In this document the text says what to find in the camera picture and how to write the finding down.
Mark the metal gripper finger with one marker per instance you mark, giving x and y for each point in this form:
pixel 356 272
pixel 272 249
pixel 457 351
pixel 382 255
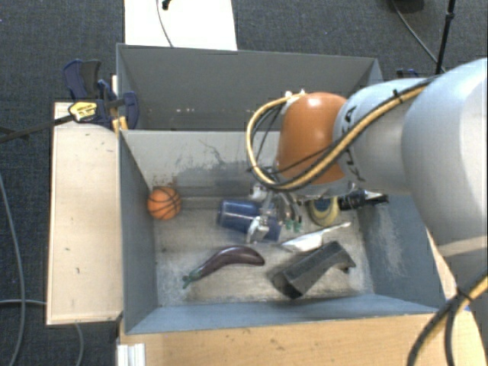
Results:
pixel 258 194
pixel 259 230

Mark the blue cup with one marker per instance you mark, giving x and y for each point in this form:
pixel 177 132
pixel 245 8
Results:
pixel 236 216

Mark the purple toy eggplant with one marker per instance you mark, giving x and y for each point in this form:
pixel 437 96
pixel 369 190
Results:
pixel 232 258

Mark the white flat pointed object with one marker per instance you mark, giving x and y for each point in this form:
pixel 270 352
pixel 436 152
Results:
pixel 307 241

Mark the yellow and blue round disc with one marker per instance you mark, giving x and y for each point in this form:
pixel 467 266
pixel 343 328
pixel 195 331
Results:
pixel 324 212

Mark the dark grey angular block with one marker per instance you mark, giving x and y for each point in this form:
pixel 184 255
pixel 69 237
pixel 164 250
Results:
pixel 312 267

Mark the orange basketball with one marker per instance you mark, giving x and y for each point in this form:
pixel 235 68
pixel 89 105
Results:
pixel 164 203

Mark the grey metal bin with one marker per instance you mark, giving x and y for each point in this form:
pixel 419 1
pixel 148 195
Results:
pixel 213 90

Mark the pale wood board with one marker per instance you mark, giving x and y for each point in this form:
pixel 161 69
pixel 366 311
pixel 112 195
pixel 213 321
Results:
pixel 84 212

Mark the black cylinder on white bracket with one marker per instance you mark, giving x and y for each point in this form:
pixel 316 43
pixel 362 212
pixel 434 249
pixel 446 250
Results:
pixel 356 200

